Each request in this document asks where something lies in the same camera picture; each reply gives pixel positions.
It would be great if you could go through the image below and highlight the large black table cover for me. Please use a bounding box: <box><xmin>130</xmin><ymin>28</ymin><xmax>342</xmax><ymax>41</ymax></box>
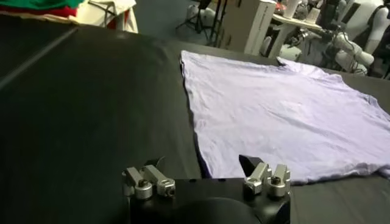
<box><xmin>0</xmin><ymin>26</ymin><xmax>390</xmax><ymax>224</ymax></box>

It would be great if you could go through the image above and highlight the white tumbler bottle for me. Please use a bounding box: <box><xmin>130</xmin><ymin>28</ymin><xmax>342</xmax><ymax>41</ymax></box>
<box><xmin>282</xmin><ymin>0</ymin><xmax>301</xmax><ymax>19</ymax></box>

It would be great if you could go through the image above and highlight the white paper cup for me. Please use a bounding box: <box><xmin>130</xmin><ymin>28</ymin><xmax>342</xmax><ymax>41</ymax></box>
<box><xmin>305</xmin><ymin>7</ymin><xmax>321</xmax><ymax>24</ymax></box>

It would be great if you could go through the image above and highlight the white standing desk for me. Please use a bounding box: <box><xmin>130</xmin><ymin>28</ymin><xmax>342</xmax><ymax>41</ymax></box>
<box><xmin>268</xmin><ymin>13</ymin><xmax>324</xmax><ymax>58</ymax></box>

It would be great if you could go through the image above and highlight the tall white cardboard box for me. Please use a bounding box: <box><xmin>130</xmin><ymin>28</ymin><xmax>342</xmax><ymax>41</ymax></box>
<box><xmin>221</xmin><ymin>0</ymin><xmax>277</xmax><ymax>56</ymax></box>

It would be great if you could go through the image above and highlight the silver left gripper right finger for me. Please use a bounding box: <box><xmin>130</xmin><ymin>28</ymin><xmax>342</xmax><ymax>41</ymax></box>
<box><xmin>238</xmin><ymin>154</ymin><xmax>292</xmax><ymax>198</ymax></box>

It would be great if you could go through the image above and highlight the black tripod stand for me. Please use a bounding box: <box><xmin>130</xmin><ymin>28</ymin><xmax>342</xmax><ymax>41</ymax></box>
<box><xmin>175</xmin><ymin>0</ymin><xmax>216</xmax><ymax>41</ymax></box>

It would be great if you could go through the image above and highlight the green garment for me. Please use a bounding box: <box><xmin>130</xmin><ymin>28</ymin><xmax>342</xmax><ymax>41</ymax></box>
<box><xmin>0</xmin><ymin>0</ymin><xmax>85</xmax><ymax>10</ymax></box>

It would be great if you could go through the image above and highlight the beige garment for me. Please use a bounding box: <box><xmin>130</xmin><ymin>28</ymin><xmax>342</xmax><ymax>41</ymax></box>
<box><xmin>0</xmin><ymin>11</ymin><xmax>73</xmax><ymax>24</ymax></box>

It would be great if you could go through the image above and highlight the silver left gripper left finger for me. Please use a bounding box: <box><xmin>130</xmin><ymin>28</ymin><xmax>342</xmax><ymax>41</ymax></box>
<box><xmin>121</xmin><ymin>156</ymin><xmax>177</xmax><ymax>201</ymax></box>

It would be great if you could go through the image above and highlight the lavender t-shirt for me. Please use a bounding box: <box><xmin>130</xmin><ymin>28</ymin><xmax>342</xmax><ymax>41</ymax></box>
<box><xmin>179</xmin><ymin>50</ymin><xmax>390</xmax><ymax>186</ymax></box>

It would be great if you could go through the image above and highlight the red garment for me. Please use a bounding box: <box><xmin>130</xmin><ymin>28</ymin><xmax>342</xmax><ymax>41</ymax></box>
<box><xmin>0</xmin><ymin>5</ymin><xmax>79</xmax><ymax>18</ymax></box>

